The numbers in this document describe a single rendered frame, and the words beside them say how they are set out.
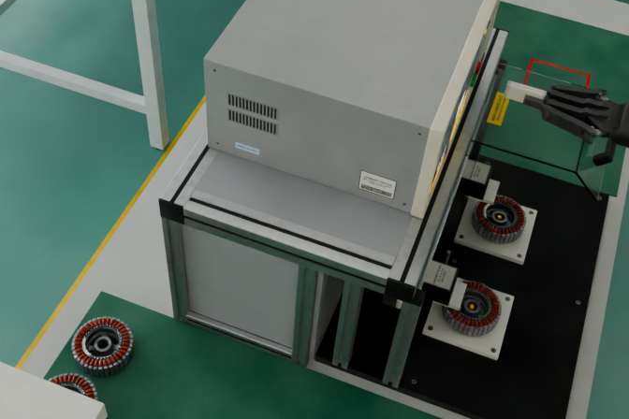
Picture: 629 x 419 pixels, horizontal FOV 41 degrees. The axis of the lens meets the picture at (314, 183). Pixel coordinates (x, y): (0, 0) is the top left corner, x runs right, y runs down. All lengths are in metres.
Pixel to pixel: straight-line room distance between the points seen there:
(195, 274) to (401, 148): 0.48
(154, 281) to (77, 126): 1.45
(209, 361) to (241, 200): 0.38
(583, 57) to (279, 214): 1.23
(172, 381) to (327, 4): 0.74
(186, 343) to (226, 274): 0.21
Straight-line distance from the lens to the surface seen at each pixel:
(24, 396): 1.14
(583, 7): 2.56
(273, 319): 1.57
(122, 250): 1.81
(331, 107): 1.29
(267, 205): 1.39
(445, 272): 1.64
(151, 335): 1.68
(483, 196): 1.75
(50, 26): 3.56
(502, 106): 1.69
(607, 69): 2.37
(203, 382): 1.62
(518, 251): 1.83
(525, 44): 2.37
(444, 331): 1.68
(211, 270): 1.52
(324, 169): 1.39
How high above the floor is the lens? 2.19
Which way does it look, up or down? 49 degrees down
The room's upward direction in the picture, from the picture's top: 5 degrees clockwise
